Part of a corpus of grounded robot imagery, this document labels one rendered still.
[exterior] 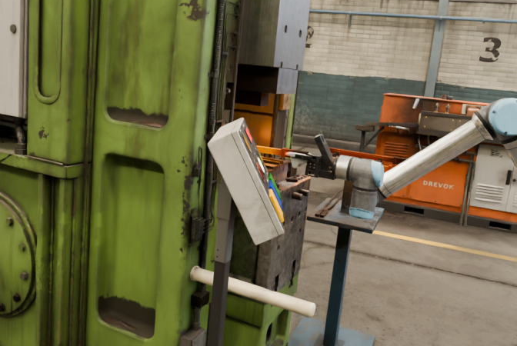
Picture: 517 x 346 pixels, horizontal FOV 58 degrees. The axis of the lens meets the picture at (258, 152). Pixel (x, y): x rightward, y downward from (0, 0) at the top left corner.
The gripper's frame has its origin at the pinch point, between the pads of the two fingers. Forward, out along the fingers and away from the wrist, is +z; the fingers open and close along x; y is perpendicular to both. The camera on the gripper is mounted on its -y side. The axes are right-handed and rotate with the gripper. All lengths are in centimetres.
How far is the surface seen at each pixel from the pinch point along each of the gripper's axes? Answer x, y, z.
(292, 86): 3.0, -25.7, 3.1
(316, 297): 94, 104, 6
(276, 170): -4.5, 7.2, 2.8
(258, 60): -17.5, -33.9, 9.6
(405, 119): 345, 4, 3
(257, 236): -70, 10, -21
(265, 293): -39, 41, -12
